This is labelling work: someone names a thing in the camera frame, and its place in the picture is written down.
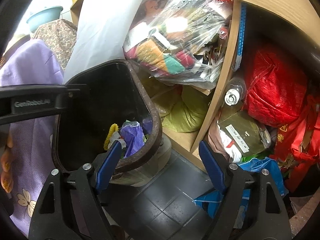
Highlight clear plastic bottle white cap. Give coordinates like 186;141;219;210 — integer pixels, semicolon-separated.
224;76;247;106

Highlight yellow foam fruit net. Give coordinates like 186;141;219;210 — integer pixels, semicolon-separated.
104;124;119;150

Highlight white plastic sheet cover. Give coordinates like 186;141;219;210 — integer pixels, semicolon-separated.
63;0;142;82

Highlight person's hand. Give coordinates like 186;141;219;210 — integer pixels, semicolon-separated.
1;131;14;193

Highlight purple floral tablecloth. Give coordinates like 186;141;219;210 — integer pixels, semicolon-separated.
1;40;63;236

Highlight dark brown trash bin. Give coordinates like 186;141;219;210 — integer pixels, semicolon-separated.
52;60;170;187

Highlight red mesh sack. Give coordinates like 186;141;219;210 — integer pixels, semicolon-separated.
242;42;308;127

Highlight light blue plastic basin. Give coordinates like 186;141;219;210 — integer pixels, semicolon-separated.
26;6;63;33

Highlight wooden shelf cabinet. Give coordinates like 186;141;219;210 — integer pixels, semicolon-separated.
163;0;319;170

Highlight olive green packaged box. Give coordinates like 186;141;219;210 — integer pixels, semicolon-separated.
217;107;271;163

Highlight blue plastic bag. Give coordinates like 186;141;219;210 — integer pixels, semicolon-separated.
193;157;289;229

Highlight purple snack bag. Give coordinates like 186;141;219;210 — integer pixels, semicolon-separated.
120;121;145;158

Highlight olive green bag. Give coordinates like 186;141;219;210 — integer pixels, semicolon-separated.
151;85;212;133

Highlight white tissue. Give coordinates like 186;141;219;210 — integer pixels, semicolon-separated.
107;131;127;149

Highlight floral patterned cloth cover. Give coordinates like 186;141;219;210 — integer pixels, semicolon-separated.
32;19;78;70

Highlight clear bag of colourful items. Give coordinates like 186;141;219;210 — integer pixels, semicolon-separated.
123;0;233;90

